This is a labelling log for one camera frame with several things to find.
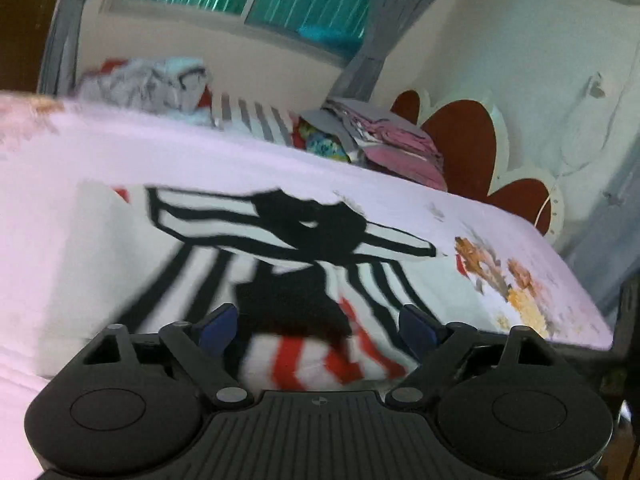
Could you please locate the striped white black red garment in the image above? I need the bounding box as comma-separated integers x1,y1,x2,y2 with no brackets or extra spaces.
37,180,451,392

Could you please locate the floral bed sheet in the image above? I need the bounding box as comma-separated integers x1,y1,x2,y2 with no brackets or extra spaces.
0,90,616,480

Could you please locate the dark stand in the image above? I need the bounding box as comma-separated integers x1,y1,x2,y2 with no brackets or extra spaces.
606,270,640,413

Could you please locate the pile of crumpled clothes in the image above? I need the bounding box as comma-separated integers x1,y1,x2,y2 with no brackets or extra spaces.
75,57,216,128

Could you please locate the grey white striped cloth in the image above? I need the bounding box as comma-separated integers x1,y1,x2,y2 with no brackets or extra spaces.
210,92,297,147

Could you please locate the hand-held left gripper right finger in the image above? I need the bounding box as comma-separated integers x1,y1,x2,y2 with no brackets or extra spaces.
385,303,556,405

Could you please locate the grey curtain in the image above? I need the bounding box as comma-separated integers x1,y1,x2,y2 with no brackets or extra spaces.
340,0,468,102
37,0,101,97

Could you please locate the red white flower-shaped headboard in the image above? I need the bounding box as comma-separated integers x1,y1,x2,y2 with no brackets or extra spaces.
390,87,566,237

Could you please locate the brown wooden wardrobe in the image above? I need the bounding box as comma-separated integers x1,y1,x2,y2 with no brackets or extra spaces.
0,0,66,94

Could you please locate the teal patterned cloth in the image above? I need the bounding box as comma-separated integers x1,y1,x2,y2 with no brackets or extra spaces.
292,122,352,162

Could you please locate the stack of pink folded clothes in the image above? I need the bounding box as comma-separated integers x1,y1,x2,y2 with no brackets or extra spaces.
300,97,449,192

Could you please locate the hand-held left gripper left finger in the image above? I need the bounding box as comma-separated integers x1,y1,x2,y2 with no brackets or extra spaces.
80,303,255,408

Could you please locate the white wall cable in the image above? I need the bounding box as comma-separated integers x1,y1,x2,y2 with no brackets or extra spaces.
534,72,627,237

